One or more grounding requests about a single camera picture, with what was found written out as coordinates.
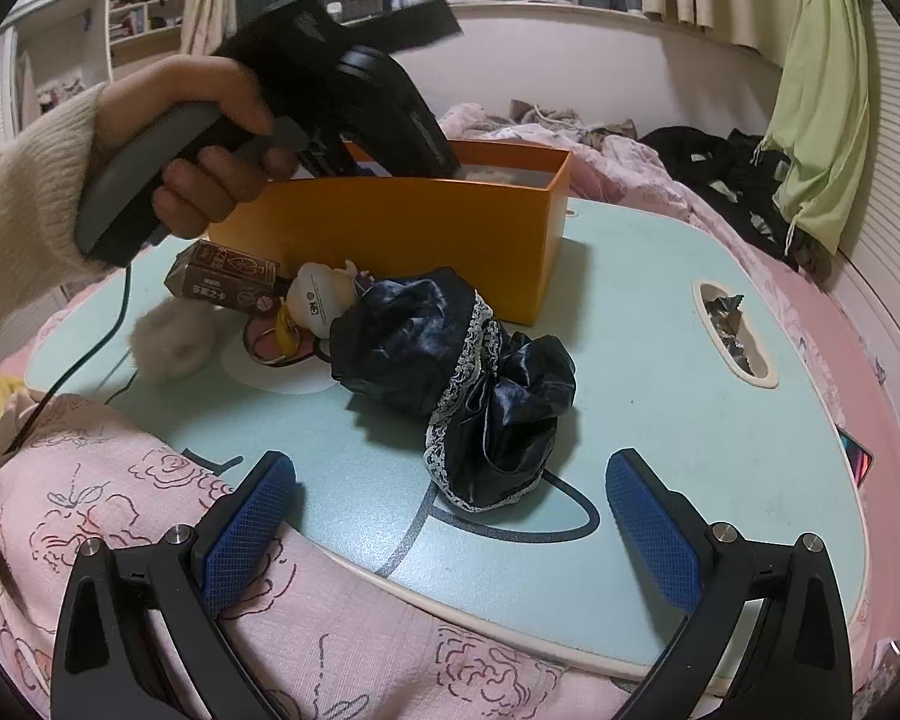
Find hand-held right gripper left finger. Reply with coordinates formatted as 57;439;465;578
49;450;297;720

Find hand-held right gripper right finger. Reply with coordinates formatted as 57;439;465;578
606;448;852;720

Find orange cardboard box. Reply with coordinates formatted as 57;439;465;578
206;139;575;327

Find person's left forearm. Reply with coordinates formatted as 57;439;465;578
0;82;113;421

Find light blue desktop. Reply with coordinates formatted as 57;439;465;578
26;191;871;695

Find person's left hand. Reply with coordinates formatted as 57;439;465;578
94;52;299;242

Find beige fluffy pompom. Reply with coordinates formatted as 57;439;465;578
130;298;217;383

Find silver foil wrappers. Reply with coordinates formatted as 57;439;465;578
701;292;770;377

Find phone with lit screen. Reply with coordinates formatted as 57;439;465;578
836;424;878;488

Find beige clothing on bed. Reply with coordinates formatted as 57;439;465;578
510;99;638;147

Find brown drink carton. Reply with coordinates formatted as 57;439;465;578
166;241;282;316

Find white wardrobe shelving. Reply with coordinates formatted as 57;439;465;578
7;0;188;136

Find black clothes pile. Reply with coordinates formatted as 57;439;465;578
637;127;796;263

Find green hanging cloth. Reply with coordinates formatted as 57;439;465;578
765;0;871;252

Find white doll keychain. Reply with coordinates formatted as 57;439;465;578
244;259;380;372

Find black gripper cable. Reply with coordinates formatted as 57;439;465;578
4;262;132;458

